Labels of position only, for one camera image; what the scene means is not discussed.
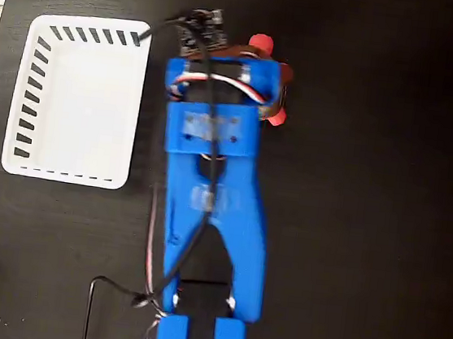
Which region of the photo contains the red turtle toy gold shell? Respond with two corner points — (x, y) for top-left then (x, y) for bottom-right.
(238, 33), (298, 129)

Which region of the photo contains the white plastic basket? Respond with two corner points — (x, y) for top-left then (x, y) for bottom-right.
(0, 7), (155, 193)

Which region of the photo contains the red white black servo wire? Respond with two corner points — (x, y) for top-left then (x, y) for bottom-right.
(134, 67), (273, 339)

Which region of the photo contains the bare camera circuit board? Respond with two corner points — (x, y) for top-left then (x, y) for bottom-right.
(172, 5), (233, 62)

